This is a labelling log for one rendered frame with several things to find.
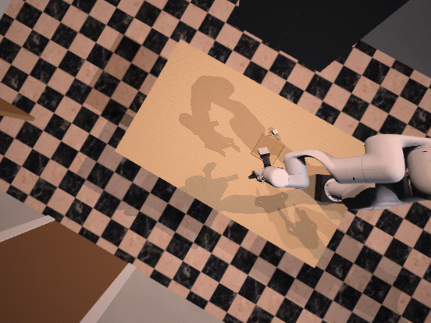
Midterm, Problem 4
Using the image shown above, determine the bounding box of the brown square mat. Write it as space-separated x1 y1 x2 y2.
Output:
252 133 284 165

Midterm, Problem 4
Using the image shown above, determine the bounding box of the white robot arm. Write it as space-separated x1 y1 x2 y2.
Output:
258 134 431 211

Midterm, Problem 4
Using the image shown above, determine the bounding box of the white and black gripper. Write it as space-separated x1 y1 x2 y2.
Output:
248 169 265 182

